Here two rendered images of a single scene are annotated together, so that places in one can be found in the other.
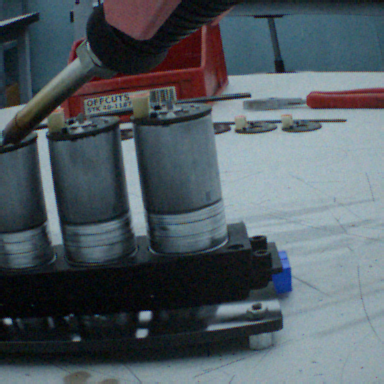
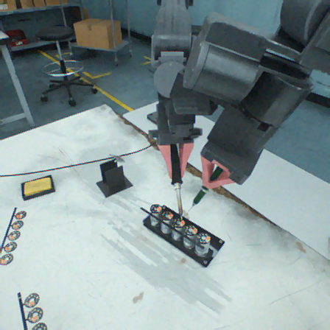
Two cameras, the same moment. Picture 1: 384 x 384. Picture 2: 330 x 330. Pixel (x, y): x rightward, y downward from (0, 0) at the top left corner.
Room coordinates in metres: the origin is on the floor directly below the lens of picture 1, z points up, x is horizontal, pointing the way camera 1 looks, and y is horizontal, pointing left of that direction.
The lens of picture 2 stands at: (0.58, 0.23, 1.22)
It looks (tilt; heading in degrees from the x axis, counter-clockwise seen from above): 41 degrees down; 218
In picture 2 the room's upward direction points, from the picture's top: straight up
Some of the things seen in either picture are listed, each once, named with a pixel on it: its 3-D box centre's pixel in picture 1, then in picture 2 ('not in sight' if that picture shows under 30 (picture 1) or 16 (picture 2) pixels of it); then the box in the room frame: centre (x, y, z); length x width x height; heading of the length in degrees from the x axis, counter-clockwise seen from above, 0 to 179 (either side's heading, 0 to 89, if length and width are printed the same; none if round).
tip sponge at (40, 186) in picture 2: not in sight; (37, 187); (0.41, -0.30, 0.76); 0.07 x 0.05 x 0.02; 154
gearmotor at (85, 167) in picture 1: (91, 202); (166, 223); (0.31, 0.03, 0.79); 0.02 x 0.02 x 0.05
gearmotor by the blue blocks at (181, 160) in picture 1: (181, 190); (156, 216); (0.31, 0.00, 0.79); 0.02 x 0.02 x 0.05
